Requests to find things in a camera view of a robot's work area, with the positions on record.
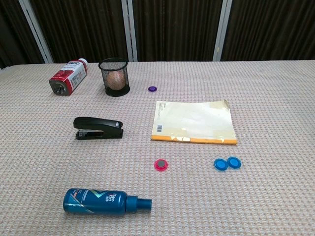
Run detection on blue round magnet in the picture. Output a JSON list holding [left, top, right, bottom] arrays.
[[213, 158, 229, 172], [226, 156, 242, 170]]

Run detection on pink round magnet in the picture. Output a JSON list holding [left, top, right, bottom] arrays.
[[154, 158, 169, 173]]

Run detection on blue spray bottle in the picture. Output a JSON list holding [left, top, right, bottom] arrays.
[[63, 188, 153, 217]]

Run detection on black mesh pen holder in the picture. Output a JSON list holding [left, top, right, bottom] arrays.
[[98, 58, 130, 97]]

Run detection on red juice bottle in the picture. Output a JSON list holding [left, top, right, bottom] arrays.
[[48, 58, 89, 96]]

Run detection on pink ball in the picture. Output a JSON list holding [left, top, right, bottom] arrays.
[[105, 70, 123, 90]]

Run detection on beige woven tablecloth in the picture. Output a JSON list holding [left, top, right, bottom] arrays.
[[0, 60, 315, 236]]

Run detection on black stapler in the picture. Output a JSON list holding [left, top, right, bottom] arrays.
[[73, 117, 124, 141]]

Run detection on grey partition post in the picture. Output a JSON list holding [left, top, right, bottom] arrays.
[[213, 0, 233, 61], [125, 0, 138, 62], [19, 0, 54, 63]]

